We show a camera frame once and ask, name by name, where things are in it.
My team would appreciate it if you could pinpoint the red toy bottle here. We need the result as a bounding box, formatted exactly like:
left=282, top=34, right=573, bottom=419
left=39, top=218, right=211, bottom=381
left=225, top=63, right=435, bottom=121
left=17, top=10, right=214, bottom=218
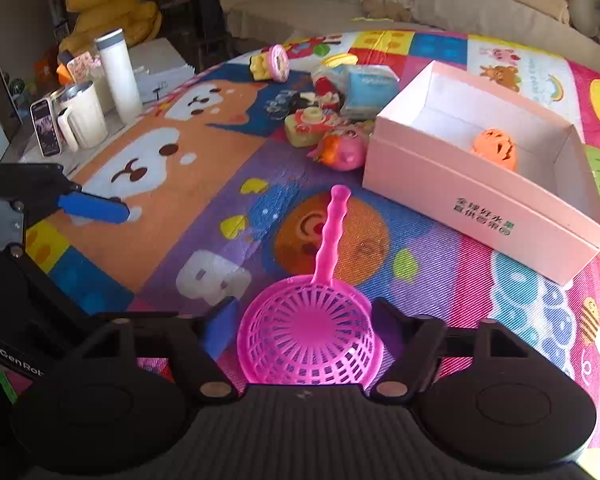
left=311, top=67, right=349, bottom=111

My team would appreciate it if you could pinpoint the blue tissue packet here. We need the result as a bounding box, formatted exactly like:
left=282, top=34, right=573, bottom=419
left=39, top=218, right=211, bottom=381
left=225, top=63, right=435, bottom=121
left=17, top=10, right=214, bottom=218
left=340, top=65, right=401, bottom=119

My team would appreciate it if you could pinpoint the pink round fish toy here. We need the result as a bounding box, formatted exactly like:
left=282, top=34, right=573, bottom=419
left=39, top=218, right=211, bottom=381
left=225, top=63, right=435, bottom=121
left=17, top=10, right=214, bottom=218
left=307, top=127, right=371, bottom=172

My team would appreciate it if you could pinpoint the yellow pink round toy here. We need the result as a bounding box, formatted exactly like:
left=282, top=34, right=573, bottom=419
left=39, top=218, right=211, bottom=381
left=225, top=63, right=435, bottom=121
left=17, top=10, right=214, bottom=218
left=249, top=44, right=290, bottom=83

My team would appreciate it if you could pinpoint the orange hollow toy ball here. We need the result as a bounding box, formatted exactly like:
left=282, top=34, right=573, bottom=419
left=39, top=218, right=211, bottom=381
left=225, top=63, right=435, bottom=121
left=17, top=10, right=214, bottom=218
left=470, top=128, right=519, bottom=171

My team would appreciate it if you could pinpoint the yellow toy lid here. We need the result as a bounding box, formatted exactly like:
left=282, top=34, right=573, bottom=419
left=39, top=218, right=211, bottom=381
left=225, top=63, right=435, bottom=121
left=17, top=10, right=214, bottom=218
left=322, top=53, right=359, bottom=69

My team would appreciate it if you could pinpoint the cream mug with handle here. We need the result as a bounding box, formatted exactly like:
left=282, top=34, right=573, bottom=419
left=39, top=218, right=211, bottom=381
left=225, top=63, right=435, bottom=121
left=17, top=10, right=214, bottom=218
left=55, top=81, right=110, bottom=153

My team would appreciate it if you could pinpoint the pink floral card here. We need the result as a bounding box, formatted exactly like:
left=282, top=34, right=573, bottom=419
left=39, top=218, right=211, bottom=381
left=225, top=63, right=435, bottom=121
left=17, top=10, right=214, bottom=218
left=66, top=52, right=104, bottom=84

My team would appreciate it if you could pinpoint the pink plastic strainer scoop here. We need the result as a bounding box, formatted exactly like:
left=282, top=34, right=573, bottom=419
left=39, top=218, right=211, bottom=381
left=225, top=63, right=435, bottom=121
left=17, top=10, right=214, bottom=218
left=237, top=185, right=384, bottom=387

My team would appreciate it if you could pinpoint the smartphone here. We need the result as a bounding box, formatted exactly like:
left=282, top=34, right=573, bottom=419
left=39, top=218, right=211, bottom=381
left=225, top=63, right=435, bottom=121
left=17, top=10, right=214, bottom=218
left=30, top=98, right=63, bottom=158

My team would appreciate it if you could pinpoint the white desktop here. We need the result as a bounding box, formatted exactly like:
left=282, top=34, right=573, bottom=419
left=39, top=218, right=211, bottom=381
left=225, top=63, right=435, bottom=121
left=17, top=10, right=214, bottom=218
left=7, top=37, right=197, bottom=182

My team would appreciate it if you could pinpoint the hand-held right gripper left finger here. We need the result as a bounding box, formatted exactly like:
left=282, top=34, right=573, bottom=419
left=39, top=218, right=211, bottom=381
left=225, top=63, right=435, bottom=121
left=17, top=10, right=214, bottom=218
left=82, top=297, right=241, bottom=405

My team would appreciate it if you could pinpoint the pink cardboard box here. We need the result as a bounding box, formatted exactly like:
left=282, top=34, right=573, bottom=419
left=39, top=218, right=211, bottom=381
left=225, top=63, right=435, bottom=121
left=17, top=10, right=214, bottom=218
left=362, top=60, right=600, bottom=286

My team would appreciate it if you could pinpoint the yellow cushioned chair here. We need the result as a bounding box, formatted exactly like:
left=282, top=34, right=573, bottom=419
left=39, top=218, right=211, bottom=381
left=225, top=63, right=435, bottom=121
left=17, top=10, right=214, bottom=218
left=59, top=0, right=164, bottom=55

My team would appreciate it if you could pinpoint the brown plush toy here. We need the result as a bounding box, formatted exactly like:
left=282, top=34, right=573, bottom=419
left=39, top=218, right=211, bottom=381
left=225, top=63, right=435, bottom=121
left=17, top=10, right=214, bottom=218
left=362, top=0, right=414, bottom=24

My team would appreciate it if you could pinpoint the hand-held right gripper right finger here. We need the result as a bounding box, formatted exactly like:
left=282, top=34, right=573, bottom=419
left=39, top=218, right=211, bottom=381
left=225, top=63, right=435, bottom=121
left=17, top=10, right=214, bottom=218
left=370, top=298, right=525, bottom=404

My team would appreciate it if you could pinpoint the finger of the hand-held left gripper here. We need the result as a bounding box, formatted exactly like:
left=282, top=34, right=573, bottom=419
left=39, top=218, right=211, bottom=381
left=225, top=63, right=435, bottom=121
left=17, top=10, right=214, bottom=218
left=0, top=164, right=131, bottom=226

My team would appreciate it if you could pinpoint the beige sofa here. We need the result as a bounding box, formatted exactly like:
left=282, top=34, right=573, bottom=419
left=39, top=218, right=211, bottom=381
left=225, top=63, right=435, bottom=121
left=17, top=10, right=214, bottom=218
left=215, top=0, right=600, bottom=58

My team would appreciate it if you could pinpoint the colourful printed play mat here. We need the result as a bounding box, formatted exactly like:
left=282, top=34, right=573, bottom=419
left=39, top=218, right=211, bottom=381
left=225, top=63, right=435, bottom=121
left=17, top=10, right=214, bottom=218
left=10, top=30, right=600, bottom=443

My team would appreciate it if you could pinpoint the white thermos bottle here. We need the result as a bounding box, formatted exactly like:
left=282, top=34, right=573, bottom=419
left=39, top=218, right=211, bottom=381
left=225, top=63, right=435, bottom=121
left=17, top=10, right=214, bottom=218
left=94, top=29, right=144, bottom=125

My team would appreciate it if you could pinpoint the glass jar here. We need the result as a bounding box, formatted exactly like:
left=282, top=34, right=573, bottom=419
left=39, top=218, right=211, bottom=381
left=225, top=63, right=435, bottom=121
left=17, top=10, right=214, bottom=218
left=87, top=62, right=117, bottom=114

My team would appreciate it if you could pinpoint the black toy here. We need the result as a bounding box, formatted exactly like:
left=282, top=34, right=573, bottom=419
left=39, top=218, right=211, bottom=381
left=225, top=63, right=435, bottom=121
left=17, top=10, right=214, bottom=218
left=287, top=91, right=326, bottom=116

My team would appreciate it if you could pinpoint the clear plastic toy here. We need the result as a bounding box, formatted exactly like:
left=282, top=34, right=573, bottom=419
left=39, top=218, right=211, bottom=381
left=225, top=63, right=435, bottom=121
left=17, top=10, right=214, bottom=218
left=265, top=91, right=296, bottom=121

